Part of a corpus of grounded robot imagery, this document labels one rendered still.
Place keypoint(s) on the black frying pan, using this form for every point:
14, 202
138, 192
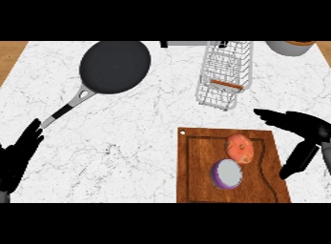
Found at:
112, 68

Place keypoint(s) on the brown wooden cutting board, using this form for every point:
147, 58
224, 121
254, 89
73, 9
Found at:
228, 166

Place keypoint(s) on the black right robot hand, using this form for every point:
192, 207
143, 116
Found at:
298, 127

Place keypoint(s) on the grey appliance with black parts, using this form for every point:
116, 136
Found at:
184, 44

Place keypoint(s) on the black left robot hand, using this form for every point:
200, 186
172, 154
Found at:
13, 155

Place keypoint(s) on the grey bowl with orange rim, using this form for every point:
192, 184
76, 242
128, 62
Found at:
291, 47

